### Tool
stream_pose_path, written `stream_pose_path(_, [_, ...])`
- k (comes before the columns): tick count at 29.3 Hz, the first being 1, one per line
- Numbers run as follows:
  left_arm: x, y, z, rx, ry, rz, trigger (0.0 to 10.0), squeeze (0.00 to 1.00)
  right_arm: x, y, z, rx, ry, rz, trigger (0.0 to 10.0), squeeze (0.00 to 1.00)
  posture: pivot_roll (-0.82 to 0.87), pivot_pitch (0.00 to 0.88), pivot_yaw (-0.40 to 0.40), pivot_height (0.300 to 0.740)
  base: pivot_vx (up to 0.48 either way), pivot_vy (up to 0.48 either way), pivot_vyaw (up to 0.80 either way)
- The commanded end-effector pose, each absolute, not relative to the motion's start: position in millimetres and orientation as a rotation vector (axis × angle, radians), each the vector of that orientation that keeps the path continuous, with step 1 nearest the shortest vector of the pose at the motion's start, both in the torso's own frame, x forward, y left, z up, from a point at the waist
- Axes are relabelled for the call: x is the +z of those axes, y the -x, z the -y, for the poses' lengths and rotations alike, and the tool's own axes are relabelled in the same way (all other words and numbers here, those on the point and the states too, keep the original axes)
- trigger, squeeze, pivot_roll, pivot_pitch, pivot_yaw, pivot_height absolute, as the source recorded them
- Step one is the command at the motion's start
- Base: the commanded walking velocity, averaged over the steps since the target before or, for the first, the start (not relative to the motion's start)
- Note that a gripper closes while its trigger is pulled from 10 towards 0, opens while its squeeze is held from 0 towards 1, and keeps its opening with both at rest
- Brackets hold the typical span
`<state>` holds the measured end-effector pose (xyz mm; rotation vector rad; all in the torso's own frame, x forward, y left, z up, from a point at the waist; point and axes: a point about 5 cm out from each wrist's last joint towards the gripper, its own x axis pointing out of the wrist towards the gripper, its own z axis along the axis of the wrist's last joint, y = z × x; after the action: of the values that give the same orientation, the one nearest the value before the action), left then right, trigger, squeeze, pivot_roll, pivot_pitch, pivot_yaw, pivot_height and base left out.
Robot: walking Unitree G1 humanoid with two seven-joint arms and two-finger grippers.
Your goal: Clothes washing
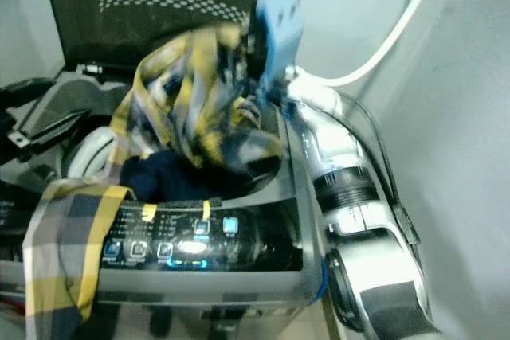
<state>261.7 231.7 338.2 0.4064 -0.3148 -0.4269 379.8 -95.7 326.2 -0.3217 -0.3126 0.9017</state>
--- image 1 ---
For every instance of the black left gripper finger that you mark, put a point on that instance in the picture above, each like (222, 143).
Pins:
(28, 91)
(48, 127)

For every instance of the yellow plaid shirt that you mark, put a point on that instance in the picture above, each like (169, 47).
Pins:
(191, 93)

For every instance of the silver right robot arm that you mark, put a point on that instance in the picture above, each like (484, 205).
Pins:
(351, 165)

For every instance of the grey top-load washing machine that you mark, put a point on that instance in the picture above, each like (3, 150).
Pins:
(295, 220)

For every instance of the dark tinted washer lid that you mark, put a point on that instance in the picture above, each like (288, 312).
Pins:
(127, 37)

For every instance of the dark blue garment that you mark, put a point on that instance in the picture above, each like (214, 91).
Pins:
(167, 177)

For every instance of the yellow tape strip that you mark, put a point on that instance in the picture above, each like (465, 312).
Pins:
(205, 209)
(149, 212)

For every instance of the black washer control panel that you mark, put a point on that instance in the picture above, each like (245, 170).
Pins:
(247, 244)

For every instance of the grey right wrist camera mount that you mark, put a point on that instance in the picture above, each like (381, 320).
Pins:
(283, 21)

